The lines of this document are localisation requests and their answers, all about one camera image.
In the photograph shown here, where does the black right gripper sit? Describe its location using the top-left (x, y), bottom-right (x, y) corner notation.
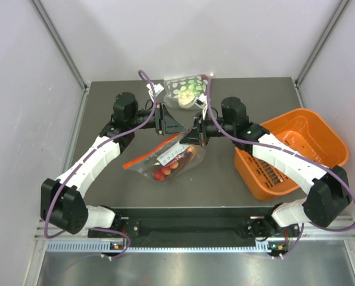
top-left (180, 111), bottom-right (235, 148)

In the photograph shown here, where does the fake red berry bunch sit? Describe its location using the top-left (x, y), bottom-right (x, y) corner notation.
top-left (152, 161), bottom-right (180, 182)

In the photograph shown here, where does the orange plastic basket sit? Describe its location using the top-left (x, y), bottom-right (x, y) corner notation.
top-left (234, 108), bottom-right (349, 201)

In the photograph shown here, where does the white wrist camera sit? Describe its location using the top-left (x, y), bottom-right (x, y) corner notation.
top-left (194, 94), bottom-right (207, 110)
top-left (147, 83), bottom-right (164, 98)

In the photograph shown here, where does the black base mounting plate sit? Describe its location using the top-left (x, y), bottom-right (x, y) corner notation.
top-left (88, 207), bottom-right (303, 248)

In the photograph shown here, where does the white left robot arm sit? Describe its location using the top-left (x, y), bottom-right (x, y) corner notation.
top-left (41, 92), bottom-right (187, 238)

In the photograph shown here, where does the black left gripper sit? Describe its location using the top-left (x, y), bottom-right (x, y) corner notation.
top-left (129, 102), bottom-right (188, 135)

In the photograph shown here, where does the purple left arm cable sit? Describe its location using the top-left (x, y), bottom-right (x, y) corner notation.
top-left (43, 70), bottom-right (157, 238)

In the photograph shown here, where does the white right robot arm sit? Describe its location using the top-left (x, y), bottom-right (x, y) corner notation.
top-left (180, 97), bottom-right (352, 236)

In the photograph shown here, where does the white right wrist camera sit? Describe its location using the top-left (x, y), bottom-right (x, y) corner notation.
top-left (194, 94), bottom-right (207, 110)

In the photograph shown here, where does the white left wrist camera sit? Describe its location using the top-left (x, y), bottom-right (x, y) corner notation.
top-left (147, 83), bottom-right (164, 98)

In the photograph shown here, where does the fake orange-purple fruit slice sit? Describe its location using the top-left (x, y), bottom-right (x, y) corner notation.
top-left (178, 145), bottom-right (203, 164)

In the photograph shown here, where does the grey slotted cable duct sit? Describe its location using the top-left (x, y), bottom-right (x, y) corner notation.
top-left (46, 238), bottom-right (288, 254)

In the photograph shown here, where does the clear bag with dotted item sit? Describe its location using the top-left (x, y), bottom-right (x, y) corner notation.
top-left (163, 73), bottom-right (214, 110)

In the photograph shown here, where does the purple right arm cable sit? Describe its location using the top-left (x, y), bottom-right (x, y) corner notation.
top-left (201, 74), bottom-right (355, 231)

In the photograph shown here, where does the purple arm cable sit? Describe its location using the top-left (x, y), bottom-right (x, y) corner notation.
top-left (201, 74), bottom-right (355, 231)
top-left (43, 70), bottom-right (157, 238)

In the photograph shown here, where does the clear orange-zip bag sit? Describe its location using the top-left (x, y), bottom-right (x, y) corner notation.
top-left (123, 133), bottom-right (206, 183)

